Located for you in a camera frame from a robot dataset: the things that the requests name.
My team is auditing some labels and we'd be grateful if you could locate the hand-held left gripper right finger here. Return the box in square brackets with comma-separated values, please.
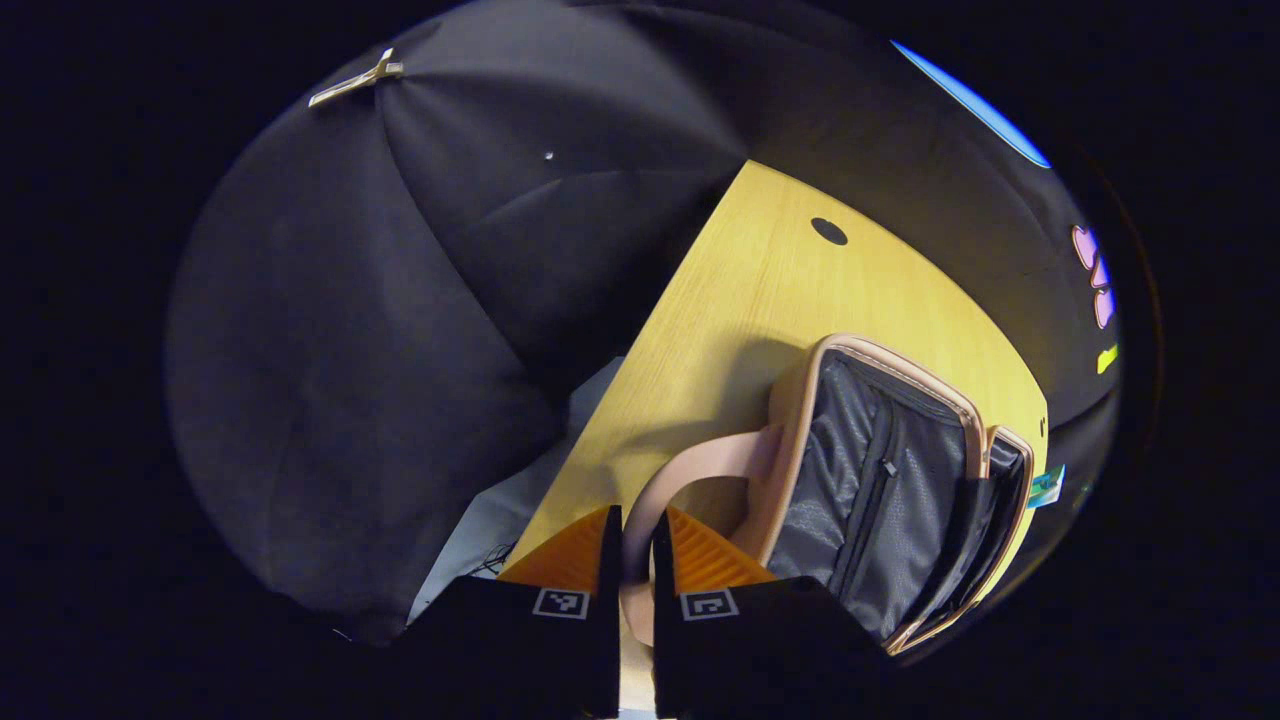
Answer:
[652, 507, 901, 720]

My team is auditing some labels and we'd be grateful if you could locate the pale cloth clip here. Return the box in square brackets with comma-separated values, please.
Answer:
[308, 48, 405, 109]

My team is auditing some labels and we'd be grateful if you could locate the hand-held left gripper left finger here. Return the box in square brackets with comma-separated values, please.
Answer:
[385, 504, 624, 720]

